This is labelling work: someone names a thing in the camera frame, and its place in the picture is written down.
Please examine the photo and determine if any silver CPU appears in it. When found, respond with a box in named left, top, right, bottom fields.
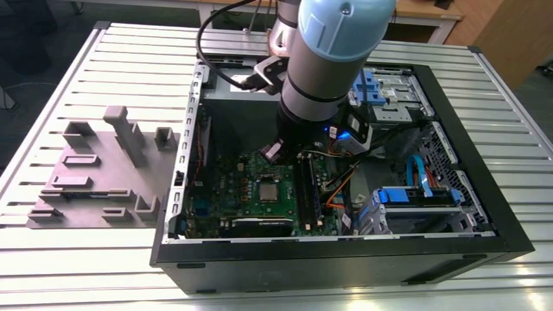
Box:
left=260, top=183, right=281, bottom=201

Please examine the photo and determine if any CPU socket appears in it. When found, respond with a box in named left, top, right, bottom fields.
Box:
left=257, top=179, right=285, bottom=205

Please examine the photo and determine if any white and black webcam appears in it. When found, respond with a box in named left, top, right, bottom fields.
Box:
left=345, top=113, right=374, bottom=153

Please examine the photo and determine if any black RAM slot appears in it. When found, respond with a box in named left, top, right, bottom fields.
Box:
left=305, top=152, right=325, bottom=227
left=293, top=154, right=313, bottom=229

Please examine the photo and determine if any grey power supply unit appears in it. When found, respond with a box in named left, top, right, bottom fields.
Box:
left=202, top=68, right=284, bottom=154

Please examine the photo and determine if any green motherboard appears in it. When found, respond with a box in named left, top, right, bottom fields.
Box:
left=184, top=147, right=342, bottom=239

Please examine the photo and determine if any empty blue disk carrier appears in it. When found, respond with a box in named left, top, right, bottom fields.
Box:
left=348, top=69, right=389, bottom=107

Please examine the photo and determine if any grey box with black face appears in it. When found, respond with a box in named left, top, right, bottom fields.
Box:
left=252, top=56, right=289, bottom=97

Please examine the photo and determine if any metal drive cage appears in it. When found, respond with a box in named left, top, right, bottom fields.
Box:
left=340, top=67, right=436, bottom=139

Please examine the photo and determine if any hard disk in blue carrier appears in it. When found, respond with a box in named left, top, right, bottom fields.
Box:
left=378, top=187, right=462, bottom=209

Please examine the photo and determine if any black graphics card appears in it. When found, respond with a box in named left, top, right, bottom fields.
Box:
left=218, top=215, right=296, bottom=238

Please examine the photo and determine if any metal disk bay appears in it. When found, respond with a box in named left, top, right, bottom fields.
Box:
left=370, top=185, right=494, bottom=235

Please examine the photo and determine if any black PC case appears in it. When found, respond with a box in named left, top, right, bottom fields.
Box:
left=149, top=51, right=537, bottom=295

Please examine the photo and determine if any grey parts rack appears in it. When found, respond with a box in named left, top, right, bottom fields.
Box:
left=25, top=105, right=182, bottom=231

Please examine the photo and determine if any wooden desk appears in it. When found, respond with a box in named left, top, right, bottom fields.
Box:
left=196, top=0, right=466, bottom=45

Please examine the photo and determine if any RAM stick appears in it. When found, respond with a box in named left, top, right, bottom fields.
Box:
left=59, top=190, right=114, bottom=200

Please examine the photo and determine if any wooden cabinet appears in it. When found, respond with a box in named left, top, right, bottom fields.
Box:
left=473, top=0, right=553, bottom=92

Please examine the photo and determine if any small grey wrist camera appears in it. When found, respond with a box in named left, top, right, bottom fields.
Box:
left=258, top=139, right=284, bottom=162

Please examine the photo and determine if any black camera cable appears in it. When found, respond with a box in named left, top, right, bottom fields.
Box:
left=196, top=0, right=269, bottom=94

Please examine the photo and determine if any orange wire bundle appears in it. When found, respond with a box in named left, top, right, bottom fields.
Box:
left=324, top=184, right=348, bottom=211

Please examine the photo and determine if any blue wire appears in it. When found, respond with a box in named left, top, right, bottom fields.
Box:
left=405, top=154, right=434, bottom=198

